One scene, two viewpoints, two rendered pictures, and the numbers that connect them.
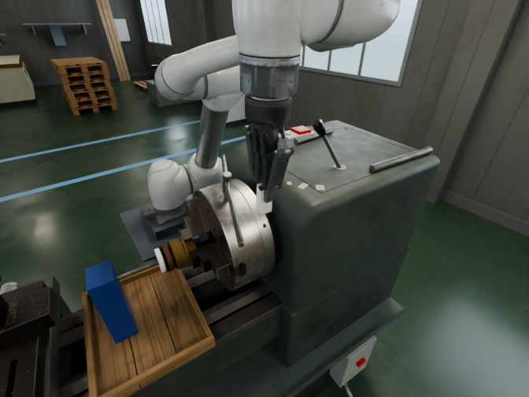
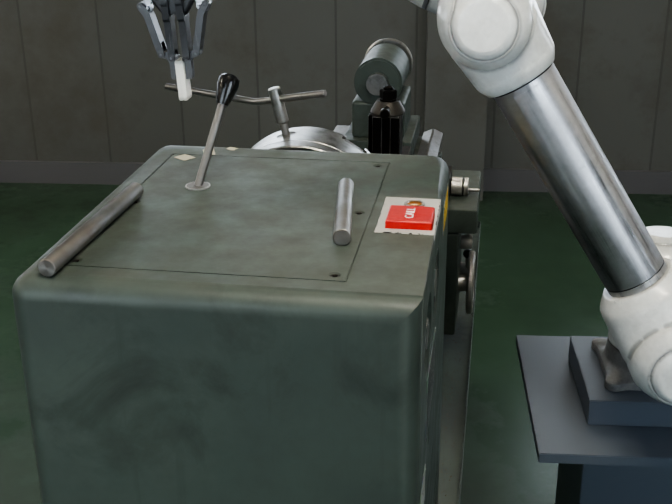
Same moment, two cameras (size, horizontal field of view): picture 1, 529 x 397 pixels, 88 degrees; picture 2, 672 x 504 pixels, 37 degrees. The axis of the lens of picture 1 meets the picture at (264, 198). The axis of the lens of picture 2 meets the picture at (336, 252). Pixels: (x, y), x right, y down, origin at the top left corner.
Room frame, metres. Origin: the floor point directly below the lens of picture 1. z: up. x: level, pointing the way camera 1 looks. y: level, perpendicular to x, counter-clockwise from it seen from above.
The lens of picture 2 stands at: (1.80, -1.13, 1.72)
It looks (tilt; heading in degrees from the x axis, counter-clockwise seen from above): 23 degrees down; 131
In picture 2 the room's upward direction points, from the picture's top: straight up
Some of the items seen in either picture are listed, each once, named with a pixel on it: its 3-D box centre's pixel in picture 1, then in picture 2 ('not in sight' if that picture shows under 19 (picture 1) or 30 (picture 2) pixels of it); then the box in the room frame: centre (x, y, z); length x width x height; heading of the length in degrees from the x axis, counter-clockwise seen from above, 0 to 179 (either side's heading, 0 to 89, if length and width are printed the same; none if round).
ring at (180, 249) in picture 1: (179, 253); not in sight; (0.56, 0.24, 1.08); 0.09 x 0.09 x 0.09; 32
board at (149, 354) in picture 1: (144, 317); not in sight; (0.49, 0.36, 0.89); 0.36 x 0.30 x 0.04; 32
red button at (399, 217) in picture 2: (301, 131); (410, 220); (1.07, -0.15, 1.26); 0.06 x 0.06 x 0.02; 32
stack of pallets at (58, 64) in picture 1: (86, 84); not in sight; (6.34, 3.90, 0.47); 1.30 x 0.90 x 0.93; 37
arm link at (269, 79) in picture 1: (268, 76); not in sight; (0.45, -0.01, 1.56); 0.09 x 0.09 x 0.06
